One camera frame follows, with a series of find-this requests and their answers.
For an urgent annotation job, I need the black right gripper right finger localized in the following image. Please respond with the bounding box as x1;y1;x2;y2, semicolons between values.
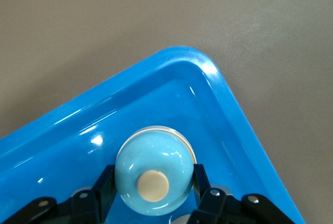
191;163;300;224

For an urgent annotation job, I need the light blue desk bell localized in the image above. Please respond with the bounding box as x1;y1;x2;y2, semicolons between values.
114;125;197;217

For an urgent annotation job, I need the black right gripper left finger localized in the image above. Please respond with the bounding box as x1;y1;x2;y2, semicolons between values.
0;164;121;224

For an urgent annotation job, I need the blue plastic tray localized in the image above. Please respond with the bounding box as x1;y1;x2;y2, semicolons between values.
0;46;313;224

